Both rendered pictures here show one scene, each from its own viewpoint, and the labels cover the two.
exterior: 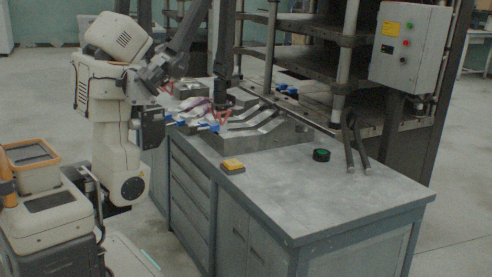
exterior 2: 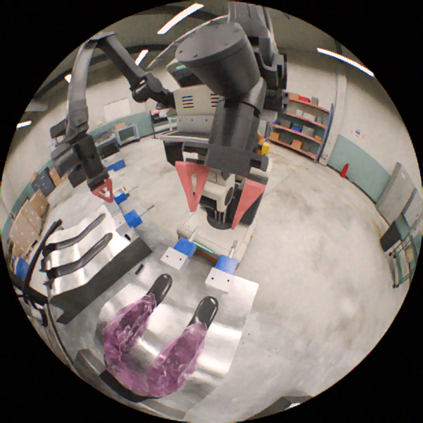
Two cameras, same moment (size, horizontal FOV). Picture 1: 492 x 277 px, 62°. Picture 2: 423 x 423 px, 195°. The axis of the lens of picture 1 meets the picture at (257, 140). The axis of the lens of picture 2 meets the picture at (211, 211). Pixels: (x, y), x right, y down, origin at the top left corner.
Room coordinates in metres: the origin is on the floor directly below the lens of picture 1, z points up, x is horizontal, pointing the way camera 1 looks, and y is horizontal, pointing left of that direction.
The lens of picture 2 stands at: (2.04, 0.41, 1.13)
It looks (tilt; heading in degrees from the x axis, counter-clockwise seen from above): 47 degrees down; 164
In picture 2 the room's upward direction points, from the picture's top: straight up
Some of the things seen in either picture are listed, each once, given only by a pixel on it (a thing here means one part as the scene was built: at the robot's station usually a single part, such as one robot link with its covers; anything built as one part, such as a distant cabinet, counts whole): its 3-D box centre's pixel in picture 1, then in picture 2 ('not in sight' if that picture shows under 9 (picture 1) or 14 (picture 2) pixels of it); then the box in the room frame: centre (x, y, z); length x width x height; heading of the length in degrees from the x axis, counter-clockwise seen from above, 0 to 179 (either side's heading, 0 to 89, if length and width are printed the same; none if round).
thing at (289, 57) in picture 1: (324, 71); not in sight; (2.85, -0.44, 0.96); 1.29 x 0.83 x 0.18; 32
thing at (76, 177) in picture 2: not in sight; (75, 147); (-1.88, -2.85, 1.03); 1.54 x 0.94 x 2.06; 24
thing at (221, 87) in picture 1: (221, 84); (83, 149); (1.72, 0.17, 1.11); 0.07 x 0.06 x 0.07; 144
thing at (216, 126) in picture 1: (211, 127); (121, 194); (1.70, 0.20, 0.92); 0.13 x 0.05 x 0.05; 122
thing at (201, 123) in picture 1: (201, 125); (135, 217); (1.79, 0.26, 0.89); 0.13 x 0.05 x 0.05; 122
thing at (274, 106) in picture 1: (254, 116); (66, 250); (1.88, 0.02, 0.92); 0.35 x 0.16 x 0.09; 122
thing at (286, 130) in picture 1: (257, 126); (73, 258); (1.88, 0.00, 0.87); 0.50 x 0.26 x 0.14; 122
